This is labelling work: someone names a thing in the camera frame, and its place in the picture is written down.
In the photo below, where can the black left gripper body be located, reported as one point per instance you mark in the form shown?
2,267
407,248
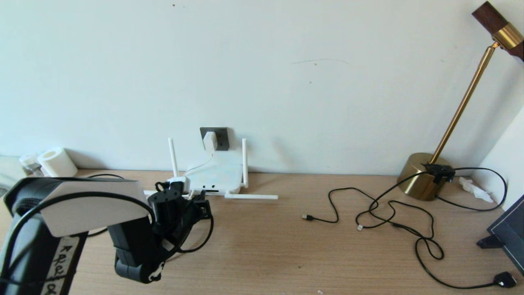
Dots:
168,212

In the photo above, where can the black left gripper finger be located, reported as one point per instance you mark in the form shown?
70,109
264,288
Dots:
204,198
197,197

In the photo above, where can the white power adapter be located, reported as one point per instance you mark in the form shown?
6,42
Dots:
210,140

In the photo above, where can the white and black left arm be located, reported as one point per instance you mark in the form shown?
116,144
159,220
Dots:
94,213

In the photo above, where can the white router with antennas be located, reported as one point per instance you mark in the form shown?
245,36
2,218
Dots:
221,175

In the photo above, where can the white toilet paper roll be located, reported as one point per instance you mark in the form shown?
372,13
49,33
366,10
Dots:
59,163

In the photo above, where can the gold desk lamp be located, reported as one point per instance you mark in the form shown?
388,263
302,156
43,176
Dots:
417,180

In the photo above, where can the black clip on lamp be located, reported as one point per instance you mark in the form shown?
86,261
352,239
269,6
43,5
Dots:
438,171

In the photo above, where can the crumpled white tissue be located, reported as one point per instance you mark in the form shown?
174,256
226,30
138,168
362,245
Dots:
475,190

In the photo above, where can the black clip stand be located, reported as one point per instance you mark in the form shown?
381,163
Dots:
489,242

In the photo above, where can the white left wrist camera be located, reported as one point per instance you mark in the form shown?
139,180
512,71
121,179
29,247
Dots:
179,184

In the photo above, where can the grey wall socket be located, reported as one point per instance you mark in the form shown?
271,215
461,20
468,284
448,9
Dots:
224,141

